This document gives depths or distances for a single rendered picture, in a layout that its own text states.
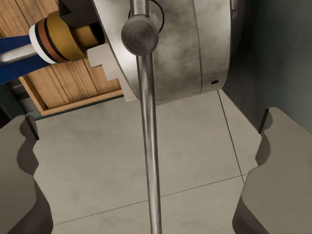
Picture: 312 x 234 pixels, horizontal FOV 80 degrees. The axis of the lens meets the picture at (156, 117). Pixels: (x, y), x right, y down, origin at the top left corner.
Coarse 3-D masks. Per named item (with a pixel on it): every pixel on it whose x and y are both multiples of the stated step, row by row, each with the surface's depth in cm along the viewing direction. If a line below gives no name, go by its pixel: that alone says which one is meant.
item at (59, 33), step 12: (36, 24) 31; (48, 24) 29; (60, 24) 29; (96, 24) 35; (36, 36) 30; (48, 36) 30; (60, 36) 30; (72, 36) 29; (84, 36) 31; (96, 36) 35; (48, 48) 31; (60, 48) 31; (72, 48) 31; (84, 48) 32; (60, 60) 33; (72, 60) 34
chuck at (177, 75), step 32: (96, 0) 17; (128, 0) 17; (160, 0) 17; (160, 32) 19; (192, 32) 19; (128, 64) 21; (160, 64) 21; (192, 64) 21; (160, 96) 26; (192, 96) 31
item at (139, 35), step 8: (136, 16) 10; (144, 16) 11; (152, 16) 13; (128, 24) 10; (136, 24) 10; (144, 24) 10; (152, 24) 11; (128, 32) 11; (136, 32) 11; (144, 32) 11; (152, 32) 11; (128, 40) 11; (136, 40) 11; (144, 40) 11; (152, 40) 11; (128, 48) 11; (136, 48) 11; (144, 48) 11; (152, 48) 11
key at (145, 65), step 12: (132, 0) 11; (144, 0) 11; (132, 12) 12; (144, 12) 12; (144, 60) 13; (144, 72) 14; (144, 84) 14; (144, 96) 15; (144, 108) 15; (144, 120) 15; (144, 132) 16; (156, 132) 16; (144, 144) 16; (156, 144) 16; (156, 156) 17; (156, 168) 17; (156, 180) 17; (156, 192) 18; (156, 204) 18; (156, 216) 18; (156, 228) 19
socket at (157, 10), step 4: (152, 0) 17; (152, 4) 17; (156, 4) 17; (152, 8) 18; (156, 8) 18; (160, 8) 18; (156, 12) 18; (160, 12) 18; (156, 16) 18; (160, 16) 18; (160, 20) 18; (160, 24) 18; (160, 28) 18
